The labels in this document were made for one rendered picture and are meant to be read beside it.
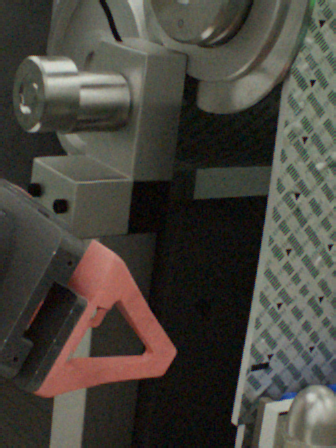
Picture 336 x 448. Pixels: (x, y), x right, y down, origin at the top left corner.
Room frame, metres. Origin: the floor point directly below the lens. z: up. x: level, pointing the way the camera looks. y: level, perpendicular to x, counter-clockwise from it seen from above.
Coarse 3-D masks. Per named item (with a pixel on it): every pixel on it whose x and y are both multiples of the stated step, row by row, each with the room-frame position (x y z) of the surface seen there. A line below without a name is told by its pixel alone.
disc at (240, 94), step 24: (144, 0) 0.66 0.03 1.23; (288, 0) 0.56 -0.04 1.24; (312, 0) 0.55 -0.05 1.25; (288, 24) 0.55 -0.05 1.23; (288, 48) 0.55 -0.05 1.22; (264, 72) 0.56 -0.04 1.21; (192, 96) 0.61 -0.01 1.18; (216, 96) 0.59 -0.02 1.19; (240, 96) 0.58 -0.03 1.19; (264, 96) 0.56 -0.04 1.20
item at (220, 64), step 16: (256, 0) 0.57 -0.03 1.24; (272, 0) 0.56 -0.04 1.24; (256, 16) 0.57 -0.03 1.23; (272, 16) 0.56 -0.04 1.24; (160, 32) 0.63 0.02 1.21; (240, 32) 0.58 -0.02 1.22; (256, 32) 0.57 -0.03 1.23; (272, 32) 0.56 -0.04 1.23; (176, 48) 0.62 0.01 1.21; (192, 48) 0.61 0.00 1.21; (208, 48) 0.60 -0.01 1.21; (224, 48) 0.59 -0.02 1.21; (240, 48) 0.57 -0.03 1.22; (256, 48) 0.56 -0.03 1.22; (192, 64) 0.61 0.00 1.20; (208, 64) 0.60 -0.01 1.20; (224, 64) 0.58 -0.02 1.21; (240, 64) 0.57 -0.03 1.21; (208, 80) 0.59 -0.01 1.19; (224, 80) 0.58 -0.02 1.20
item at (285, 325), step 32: (288, 96) 0.56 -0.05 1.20; (320, 96) 0.57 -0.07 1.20; (288, 128) 0.56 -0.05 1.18; (320, 128) 0.57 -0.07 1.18; (288, 160) 0.56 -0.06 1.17; (320, 160) 0.57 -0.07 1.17; (288, 192) 0.56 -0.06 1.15; (320, 192) 0.57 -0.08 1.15; (288, 224) 0.56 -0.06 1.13; (320, 224) 0.58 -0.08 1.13; (288, 256) 0.56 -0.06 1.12; (320, 256) 0.58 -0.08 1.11; (256, 288) 0.56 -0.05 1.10; (288, 288) 0.57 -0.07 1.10; (320, 288) 0.58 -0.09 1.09; (256, 320) 0.56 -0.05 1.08; (288, 320) 0.57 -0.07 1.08; (320, 320) 0.58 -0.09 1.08; (256, 352) 0.56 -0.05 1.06; (288, 352) 0.57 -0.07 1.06; (320, 352) 0.59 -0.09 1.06; (256, 384) 0.56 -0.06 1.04; (288, 384) 0.57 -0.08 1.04; (320, 384) 0.59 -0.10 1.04
